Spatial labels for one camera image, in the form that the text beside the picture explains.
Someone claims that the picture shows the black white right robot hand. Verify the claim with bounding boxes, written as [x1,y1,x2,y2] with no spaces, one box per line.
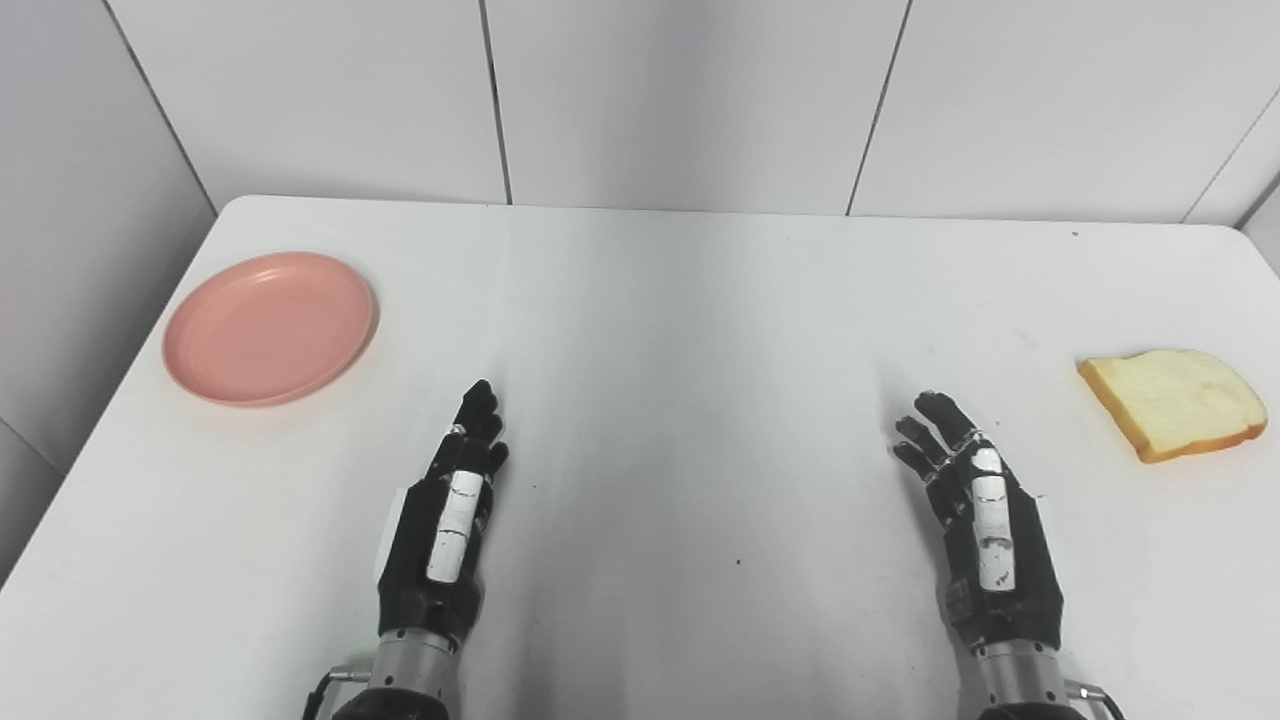
[893,390,1065,655]

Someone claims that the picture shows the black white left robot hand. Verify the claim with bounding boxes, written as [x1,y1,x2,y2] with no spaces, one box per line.
[374,379,510,647]

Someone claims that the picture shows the slice of white bread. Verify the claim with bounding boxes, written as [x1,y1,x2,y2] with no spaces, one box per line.
[1076,349,1269,465]

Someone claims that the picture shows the pink plastic plate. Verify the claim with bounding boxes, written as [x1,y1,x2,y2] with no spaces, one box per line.
[162,251,379,408]

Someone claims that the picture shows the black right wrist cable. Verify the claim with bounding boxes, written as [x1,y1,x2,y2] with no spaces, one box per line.
[1064,680,1127,720]

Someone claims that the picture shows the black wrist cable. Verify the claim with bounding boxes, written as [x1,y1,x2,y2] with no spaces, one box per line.
[1064,680,1127,720]
[302,666,373,720]

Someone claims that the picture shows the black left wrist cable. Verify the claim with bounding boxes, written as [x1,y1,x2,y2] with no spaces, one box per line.
[302,666,373,720]

